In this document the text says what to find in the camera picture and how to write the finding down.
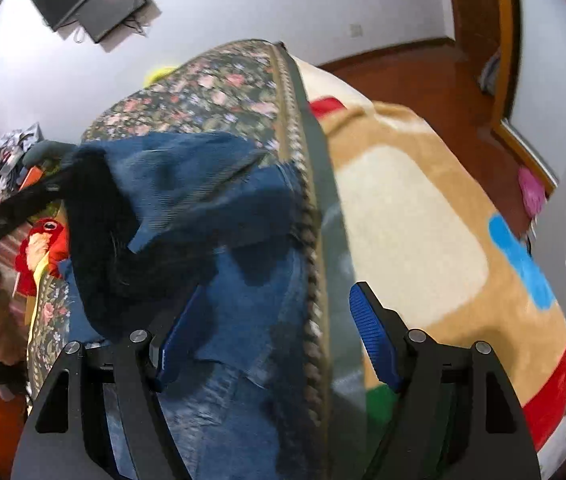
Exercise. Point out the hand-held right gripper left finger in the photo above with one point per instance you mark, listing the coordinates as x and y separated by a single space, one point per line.
179 340

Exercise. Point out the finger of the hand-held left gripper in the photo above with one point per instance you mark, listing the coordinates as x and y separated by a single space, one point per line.
8 217

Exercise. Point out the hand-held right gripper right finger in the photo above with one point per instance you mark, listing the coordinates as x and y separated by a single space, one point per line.
374 330

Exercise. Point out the blue denim jeans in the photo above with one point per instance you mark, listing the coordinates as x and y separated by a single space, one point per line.
243 280

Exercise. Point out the person's left hand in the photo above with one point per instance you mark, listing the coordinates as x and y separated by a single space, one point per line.
7 327

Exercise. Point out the red plush parrot toy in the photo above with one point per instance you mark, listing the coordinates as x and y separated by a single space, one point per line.
43 240

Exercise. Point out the orange box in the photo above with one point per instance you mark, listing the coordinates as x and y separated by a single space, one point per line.
33 176

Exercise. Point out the pile of mixed clutter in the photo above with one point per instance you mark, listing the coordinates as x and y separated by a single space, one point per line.
13 152

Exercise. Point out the grey cushion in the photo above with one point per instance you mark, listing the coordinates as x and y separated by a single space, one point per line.
48 150

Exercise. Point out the beige cartoon blanket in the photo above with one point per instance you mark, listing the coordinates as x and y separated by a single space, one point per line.
413 220

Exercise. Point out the pink bag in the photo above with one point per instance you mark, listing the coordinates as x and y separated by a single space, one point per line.
531 194

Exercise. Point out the yellow object behind bed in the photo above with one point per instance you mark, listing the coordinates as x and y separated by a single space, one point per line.
159 72

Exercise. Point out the dark floral blanket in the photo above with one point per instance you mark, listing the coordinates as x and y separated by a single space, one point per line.
203 85

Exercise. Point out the white wardrobe sliding door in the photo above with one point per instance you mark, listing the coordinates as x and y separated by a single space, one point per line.
548 70

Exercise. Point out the brown wooden door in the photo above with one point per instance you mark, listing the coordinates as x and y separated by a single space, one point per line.
470 15

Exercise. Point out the small black wall monitor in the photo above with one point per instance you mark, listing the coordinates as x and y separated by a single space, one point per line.
113 2

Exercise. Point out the white wall socket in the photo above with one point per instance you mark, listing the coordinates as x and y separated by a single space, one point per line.
356 30

